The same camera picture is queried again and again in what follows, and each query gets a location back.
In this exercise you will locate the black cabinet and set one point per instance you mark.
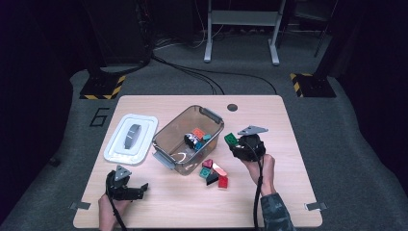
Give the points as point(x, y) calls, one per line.
point(115, 29)

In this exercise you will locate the dark teal toy block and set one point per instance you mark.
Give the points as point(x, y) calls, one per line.
point(204, 173)

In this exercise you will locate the person's right hand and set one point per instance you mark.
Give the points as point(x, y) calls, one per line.
point(266, 173)

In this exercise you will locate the long salmon pink toy block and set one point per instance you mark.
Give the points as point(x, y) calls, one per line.
point(220, 169)

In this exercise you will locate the red toy block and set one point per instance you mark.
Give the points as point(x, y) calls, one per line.
point(223, 182)

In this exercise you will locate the light teal toy block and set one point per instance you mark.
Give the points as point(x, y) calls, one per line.
point(207, 137)

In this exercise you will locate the grey tape strip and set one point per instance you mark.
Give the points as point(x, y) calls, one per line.
point(80, 205)

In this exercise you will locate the translucent brown plastic container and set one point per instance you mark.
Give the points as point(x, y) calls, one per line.
point(170, 138)

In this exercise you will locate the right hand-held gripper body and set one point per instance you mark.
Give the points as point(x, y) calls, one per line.
point(251, 149)

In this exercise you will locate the white metal stand frame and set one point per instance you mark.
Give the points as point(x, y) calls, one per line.
point(243, 17)

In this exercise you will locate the green toy block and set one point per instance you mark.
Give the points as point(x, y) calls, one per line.
point(231, 139)

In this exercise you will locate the orange toy block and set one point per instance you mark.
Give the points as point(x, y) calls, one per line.
point(198, 133)

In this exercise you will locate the black toy block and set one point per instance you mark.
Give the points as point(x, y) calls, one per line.
point(211, 179)

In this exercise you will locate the black yellow striped stand base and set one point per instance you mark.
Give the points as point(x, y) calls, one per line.
point(101, 88)
point(312, 86)

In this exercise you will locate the blue toy block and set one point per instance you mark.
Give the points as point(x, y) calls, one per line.
point(198, 146)

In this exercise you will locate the dark round table grommet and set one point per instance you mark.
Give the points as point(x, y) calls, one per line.
point(232, 107)

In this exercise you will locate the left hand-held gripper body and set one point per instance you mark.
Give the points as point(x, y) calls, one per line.
point(117, 189)

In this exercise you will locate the black white striped toy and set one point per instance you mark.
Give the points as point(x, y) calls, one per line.
point(190, 140)

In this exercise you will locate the maroon toy block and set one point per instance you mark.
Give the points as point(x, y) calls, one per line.
point(207, 163)

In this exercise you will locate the person's left hand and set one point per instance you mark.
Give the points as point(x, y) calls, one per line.
point(107, 208)

